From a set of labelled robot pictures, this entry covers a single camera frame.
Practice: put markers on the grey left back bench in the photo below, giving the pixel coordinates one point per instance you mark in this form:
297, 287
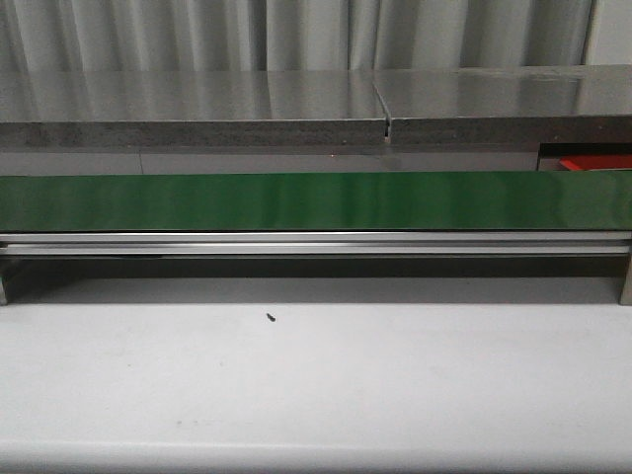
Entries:
172, 109

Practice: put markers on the red plastic bin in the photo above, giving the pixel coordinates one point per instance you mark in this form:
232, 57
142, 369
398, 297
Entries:
605, 162

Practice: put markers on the left conveyor support leg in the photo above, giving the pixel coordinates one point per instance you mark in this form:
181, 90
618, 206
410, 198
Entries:
8, 270

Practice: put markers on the grey pleated curtain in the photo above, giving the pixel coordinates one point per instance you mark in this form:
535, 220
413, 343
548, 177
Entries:
38, 36

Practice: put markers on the grey right back bench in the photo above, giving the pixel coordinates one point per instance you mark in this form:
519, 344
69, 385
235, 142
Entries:
524, 105

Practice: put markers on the grey bench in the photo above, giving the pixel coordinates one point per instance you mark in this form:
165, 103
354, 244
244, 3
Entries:
524, 105
172, 109

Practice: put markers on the green conveyor belt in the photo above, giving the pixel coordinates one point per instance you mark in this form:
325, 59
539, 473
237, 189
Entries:
435, 201

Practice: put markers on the right conveyor support leg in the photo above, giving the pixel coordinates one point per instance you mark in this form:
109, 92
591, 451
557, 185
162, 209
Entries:
623, 264

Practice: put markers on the conveyor support leg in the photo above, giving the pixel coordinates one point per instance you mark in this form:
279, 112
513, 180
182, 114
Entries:
8, 270
623, 264

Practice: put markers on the aluminium conveyor frame rail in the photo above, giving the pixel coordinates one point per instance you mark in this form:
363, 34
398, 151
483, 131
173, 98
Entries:
314, 244

